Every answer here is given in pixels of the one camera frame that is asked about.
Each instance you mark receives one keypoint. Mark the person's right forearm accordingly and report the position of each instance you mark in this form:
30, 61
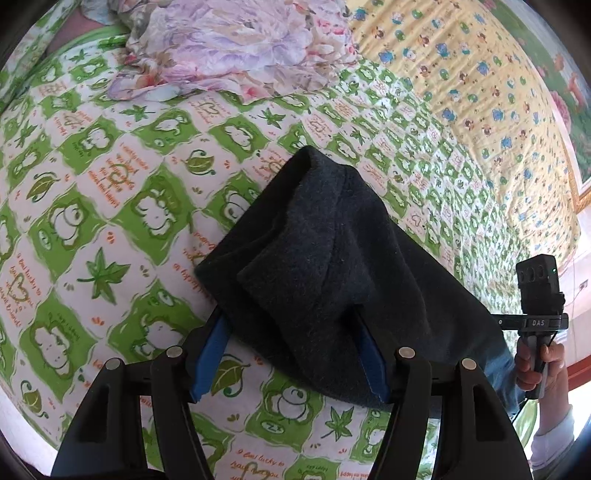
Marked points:
554, 438

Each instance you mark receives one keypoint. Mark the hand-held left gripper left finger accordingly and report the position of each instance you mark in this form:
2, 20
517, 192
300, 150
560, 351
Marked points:
210, 355

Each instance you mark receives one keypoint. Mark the person's right hand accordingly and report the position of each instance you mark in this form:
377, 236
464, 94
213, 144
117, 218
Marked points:
556, 369

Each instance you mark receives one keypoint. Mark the black pants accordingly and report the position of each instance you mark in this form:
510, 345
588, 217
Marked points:
314, 258

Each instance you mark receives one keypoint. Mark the green white printed bedsheet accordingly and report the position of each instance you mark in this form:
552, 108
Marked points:
115, 184

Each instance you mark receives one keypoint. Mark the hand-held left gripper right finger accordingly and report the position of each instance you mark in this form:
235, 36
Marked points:
375, 364

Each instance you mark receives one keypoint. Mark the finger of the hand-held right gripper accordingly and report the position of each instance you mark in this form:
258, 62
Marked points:
507, 321

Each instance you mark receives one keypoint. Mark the yellow cartoon printed quilt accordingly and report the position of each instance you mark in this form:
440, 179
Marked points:
461, 69

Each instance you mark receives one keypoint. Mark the pink floral cloth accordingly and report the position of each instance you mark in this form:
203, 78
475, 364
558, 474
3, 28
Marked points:
231, 41

